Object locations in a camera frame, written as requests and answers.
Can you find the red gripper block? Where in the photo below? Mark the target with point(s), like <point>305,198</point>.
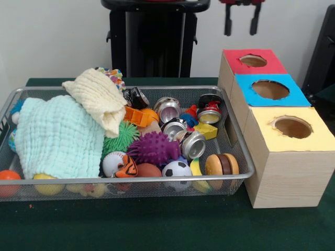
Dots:
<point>256,1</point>

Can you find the cream muslin cloth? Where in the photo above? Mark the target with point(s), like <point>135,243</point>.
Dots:
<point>96,94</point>

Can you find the light blue muslin cloth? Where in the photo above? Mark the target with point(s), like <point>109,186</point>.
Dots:
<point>57,136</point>

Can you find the wooden box with three holes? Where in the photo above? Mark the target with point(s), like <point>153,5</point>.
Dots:
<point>288,177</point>

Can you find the black upright panel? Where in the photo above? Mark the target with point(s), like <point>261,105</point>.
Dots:
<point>324,52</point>

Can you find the crushed red soda can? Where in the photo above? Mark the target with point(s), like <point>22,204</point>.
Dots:
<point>209,107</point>

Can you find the green clothed side table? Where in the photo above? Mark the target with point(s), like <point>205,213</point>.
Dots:
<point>325,98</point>

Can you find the yellow toy cheese wedge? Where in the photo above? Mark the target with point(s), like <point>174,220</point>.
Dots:
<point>206,130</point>

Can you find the colourful spotted cloth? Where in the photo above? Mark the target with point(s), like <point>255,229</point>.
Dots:
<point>116,78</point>

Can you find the toy hamburger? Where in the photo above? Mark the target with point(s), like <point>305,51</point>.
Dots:
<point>222,164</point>

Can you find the purple spiky ball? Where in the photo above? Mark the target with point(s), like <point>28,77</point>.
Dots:
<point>154,149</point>

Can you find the small soccer ball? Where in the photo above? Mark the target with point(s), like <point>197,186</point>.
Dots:
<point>176,170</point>

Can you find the green spiky ball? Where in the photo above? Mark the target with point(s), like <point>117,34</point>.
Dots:
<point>120,138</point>

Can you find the orange tiger toy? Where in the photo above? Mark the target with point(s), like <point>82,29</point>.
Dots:
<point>128,168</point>

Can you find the dark green table cloth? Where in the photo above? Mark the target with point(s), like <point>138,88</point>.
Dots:
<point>157,225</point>

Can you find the orange ball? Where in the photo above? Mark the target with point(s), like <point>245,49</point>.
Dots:
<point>9,175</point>

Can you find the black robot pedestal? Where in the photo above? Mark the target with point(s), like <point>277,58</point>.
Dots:
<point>117,52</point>

